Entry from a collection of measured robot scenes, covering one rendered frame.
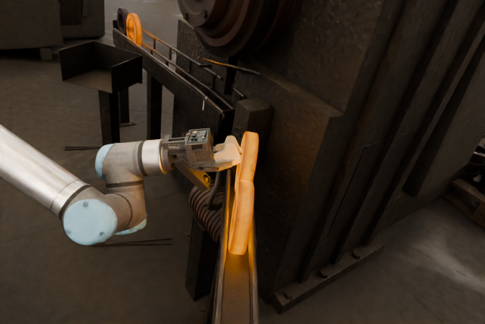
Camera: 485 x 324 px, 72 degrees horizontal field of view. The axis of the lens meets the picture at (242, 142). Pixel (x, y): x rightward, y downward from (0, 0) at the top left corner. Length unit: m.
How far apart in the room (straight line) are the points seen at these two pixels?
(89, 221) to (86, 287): 0.81
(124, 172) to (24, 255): 0.91
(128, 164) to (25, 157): 0.21
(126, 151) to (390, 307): 1.30
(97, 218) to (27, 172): 0.18
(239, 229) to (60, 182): 0.38
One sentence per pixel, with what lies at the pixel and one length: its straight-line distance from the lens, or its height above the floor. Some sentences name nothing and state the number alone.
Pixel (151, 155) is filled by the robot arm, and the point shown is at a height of 0.77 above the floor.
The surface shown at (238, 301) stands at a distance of 0.70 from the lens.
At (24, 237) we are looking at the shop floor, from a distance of 1.76.
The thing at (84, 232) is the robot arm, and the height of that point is 0.70.
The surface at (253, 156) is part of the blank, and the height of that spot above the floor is 0.82.
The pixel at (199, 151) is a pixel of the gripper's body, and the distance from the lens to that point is 0.80.
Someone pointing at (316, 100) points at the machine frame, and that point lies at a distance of 0.99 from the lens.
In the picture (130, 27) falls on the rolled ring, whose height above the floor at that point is 0.69.
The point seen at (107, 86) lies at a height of 0.60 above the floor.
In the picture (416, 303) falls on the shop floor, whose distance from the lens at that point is 1.80.
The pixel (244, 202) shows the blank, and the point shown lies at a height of 0.79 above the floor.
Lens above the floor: 1.24
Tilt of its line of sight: 32 degrees down
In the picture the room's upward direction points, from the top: 11 degrees clockwise
